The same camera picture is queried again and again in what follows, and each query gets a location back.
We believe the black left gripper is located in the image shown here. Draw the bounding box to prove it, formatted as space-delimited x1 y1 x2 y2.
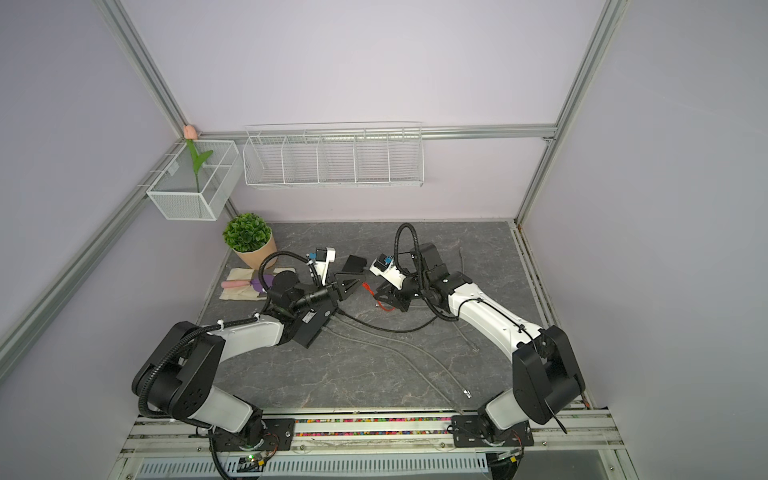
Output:
290 272 365 315

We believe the red ethernet cable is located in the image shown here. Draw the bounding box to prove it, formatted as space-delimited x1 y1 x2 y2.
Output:
361 281 398 313

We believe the black ribbed network switch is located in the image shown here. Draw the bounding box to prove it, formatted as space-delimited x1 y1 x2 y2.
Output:
341 255 368 274

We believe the black cable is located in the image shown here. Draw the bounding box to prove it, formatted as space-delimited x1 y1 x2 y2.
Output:
335 308 439 334

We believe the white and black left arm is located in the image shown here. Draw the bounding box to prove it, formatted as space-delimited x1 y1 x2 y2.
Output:
131 248 367 450

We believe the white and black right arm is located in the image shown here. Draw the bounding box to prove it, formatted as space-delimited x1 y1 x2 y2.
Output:
370 223 586 446

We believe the green plant in beige pot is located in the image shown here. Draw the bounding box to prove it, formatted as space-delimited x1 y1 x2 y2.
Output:
222 213 277 270

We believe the pink tulip artificial flower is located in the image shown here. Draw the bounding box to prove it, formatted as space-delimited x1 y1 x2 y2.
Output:
183 125 213 193

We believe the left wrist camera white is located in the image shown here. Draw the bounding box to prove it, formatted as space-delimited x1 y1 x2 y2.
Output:
307 247 336 286

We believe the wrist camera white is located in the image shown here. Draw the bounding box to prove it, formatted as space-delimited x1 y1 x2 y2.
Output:
369 254 406 290
307 247 336 286

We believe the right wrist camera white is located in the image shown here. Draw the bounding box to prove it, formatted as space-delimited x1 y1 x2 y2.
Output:
369 254 406 290

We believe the purple trowel with pink handle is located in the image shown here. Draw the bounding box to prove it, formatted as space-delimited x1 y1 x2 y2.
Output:
221 274 274 293

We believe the white wire shelf wide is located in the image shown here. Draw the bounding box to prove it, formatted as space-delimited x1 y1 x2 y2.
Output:
243 121 425 188

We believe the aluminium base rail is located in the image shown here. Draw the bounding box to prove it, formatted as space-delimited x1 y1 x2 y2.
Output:
109 405 637 479

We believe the white wire basket small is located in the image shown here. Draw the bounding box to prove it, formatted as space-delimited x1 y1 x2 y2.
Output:
147 140 244 221

